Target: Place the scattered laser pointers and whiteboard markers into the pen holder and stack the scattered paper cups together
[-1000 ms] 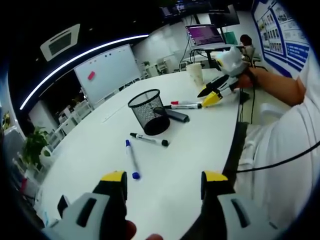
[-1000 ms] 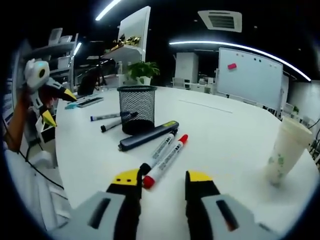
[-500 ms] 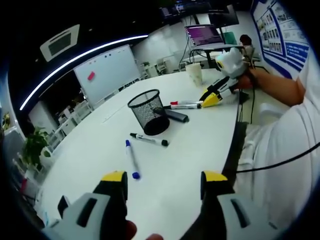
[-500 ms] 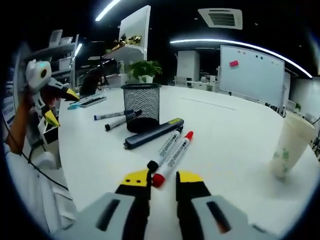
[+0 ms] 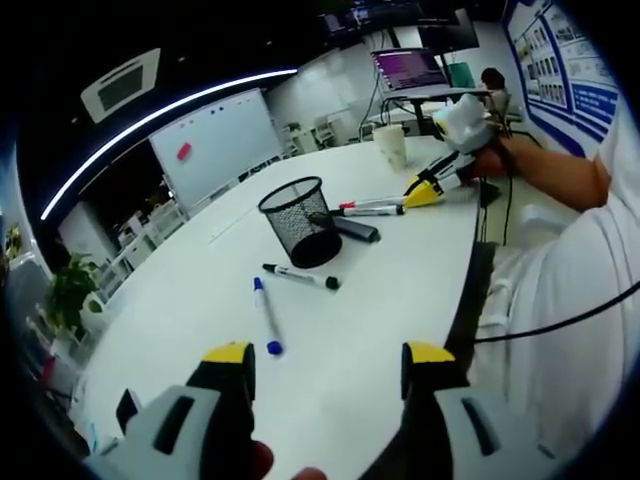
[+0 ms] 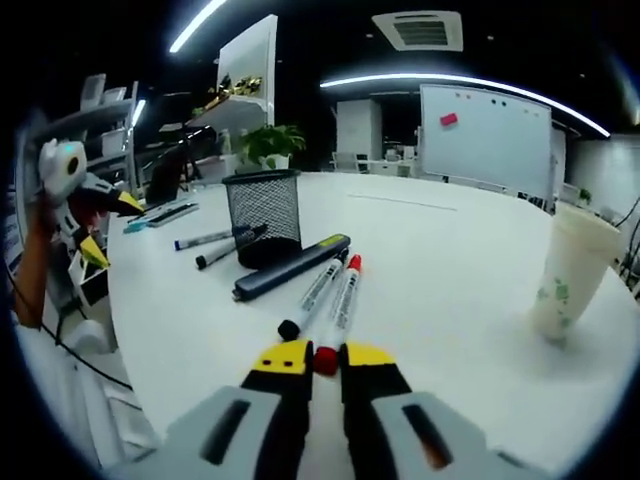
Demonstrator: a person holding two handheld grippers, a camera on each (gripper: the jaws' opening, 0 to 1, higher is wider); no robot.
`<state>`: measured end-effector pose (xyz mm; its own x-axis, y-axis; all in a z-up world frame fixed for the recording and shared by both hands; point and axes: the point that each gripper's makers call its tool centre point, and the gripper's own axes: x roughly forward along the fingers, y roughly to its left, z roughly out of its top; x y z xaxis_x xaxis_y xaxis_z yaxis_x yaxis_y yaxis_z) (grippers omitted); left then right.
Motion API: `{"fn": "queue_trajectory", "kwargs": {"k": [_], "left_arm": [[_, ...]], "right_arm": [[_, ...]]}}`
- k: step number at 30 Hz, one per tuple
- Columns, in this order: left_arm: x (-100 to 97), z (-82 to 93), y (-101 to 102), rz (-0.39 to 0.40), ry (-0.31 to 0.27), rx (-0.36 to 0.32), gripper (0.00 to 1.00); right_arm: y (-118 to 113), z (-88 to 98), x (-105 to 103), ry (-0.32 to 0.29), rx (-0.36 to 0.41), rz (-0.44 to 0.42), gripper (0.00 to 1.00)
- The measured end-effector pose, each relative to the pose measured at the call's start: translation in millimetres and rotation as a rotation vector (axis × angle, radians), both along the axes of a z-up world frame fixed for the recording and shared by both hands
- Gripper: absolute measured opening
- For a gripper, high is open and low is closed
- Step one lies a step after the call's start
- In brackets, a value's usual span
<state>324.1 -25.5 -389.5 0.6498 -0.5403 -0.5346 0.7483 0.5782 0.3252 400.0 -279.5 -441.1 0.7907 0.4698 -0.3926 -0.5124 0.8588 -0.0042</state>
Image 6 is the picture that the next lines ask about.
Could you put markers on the pink whiteboard eraser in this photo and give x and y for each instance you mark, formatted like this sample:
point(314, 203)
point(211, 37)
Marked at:
point(448, 119)

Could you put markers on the smartphone in pale case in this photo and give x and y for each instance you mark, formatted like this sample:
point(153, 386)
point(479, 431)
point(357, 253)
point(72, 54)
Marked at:
point(175, 214)

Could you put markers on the white storage box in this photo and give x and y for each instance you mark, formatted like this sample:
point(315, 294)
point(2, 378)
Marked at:
point(90, 280)

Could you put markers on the standing whiteboard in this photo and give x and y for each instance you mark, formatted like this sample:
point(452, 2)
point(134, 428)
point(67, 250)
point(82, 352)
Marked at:
point(485, 145)

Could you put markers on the short ceiling light strip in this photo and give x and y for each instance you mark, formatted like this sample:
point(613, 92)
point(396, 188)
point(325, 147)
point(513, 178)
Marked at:
point(139, 112)

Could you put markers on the grey metal shelf rack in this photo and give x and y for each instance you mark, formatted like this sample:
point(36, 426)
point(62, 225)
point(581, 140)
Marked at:
point(100, 125)

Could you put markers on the white chair armrest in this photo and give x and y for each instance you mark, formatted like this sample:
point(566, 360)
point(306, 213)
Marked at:
point(90, 336)

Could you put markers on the potted green plant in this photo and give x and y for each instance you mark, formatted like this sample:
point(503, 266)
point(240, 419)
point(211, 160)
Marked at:
point(272, 142)

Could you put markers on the ceiling air conditioner vent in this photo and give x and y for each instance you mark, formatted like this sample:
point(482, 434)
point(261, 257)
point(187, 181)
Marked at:
point(417, 31)

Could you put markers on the small potted plant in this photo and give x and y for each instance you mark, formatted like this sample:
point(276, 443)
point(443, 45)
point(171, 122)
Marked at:
point(585, 196)

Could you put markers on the white office chair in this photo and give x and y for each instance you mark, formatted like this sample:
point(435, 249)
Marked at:
point(349, 162)

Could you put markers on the red whiteboard marker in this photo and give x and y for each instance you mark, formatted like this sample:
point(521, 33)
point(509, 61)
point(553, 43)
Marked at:
point(346, 300)

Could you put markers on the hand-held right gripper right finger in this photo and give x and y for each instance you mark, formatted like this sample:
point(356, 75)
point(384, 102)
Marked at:
point(380, 425)

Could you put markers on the white pillar cabinet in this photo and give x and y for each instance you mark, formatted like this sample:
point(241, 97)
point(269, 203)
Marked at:
point(359, 132)

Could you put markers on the blue note pad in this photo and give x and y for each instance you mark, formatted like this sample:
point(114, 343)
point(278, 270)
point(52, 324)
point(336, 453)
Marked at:
point(136, 228)

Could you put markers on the black tripod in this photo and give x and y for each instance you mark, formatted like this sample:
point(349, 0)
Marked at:
point(190, 157)

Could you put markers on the black whiteboard marker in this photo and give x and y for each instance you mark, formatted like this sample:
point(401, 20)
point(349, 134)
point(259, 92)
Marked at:
point(215, 256)
point(317, 292)

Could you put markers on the black laptop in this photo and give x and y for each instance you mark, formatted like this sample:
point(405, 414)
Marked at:
point(165, 177)

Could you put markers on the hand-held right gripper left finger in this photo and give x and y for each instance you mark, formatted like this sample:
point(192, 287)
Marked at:
point(270, 425)

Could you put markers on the person's white shirt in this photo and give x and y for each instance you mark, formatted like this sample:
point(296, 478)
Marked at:
point(65, 400)

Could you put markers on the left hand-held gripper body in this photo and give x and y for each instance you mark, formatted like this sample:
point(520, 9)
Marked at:
point(60, 170)

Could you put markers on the black mesh pen holder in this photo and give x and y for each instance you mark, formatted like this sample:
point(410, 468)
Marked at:
point(265, 215)

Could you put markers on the blue whiteboard marker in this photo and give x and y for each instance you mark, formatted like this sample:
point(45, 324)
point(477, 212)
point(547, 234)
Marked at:
point(200, 240)

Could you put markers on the white curved display stand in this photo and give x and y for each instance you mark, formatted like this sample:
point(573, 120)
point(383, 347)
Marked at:
point(250, 60)

